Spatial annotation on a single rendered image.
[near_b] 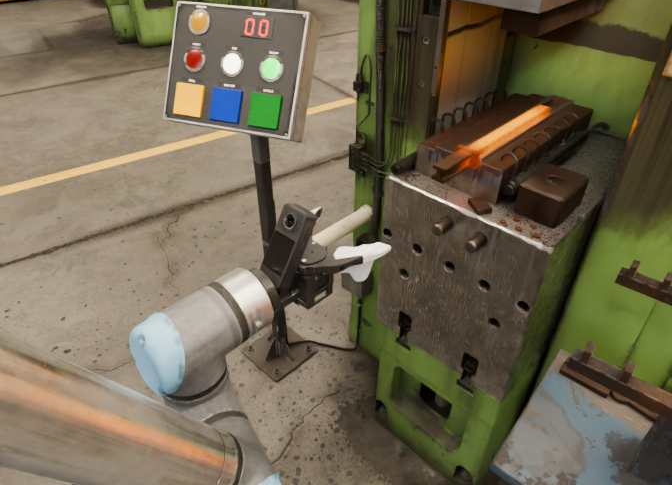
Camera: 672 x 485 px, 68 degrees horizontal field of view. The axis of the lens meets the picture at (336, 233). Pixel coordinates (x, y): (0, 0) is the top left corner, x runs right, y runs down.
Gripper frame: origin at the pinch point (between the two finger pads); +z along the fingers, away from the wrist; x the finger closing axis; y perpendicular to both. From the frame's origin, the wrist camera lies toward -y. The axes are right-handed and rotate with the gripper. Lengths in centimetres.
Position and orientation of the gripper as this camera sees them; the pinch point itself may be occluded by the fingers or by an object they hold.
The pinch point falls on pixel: (355, 222)
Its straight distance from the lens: 78.9
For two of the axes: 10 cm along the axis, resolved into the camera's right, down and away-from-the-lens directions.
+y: 0.0, 8.0, 5.9
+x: 7.1, 4.2, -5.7
